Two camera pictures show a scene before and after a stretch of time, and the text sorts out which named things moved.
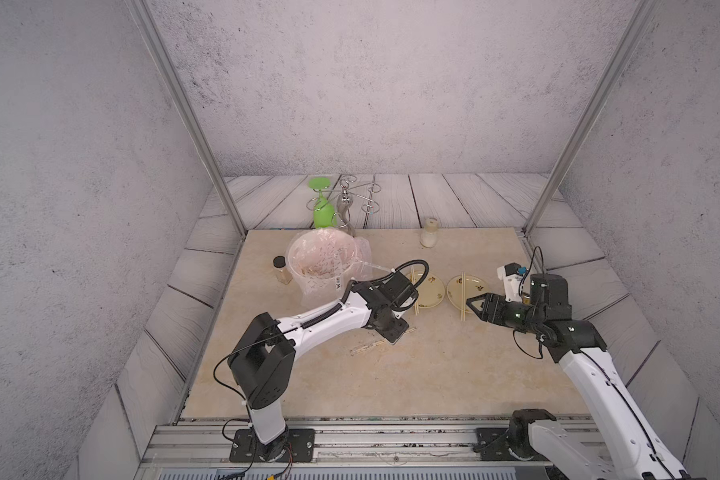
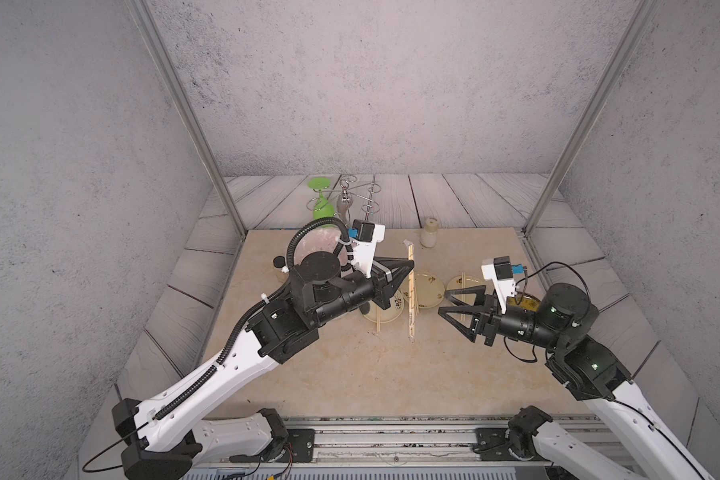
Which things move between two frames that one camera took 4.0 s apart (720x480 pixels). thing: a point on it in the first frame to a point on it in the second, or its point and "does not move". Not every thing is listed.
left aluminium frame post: (182, 102) does not move
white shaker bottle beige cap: (429, 237) does not move
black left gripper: (398, 332) to (382, 288)
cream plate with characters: (474, 287) does not move
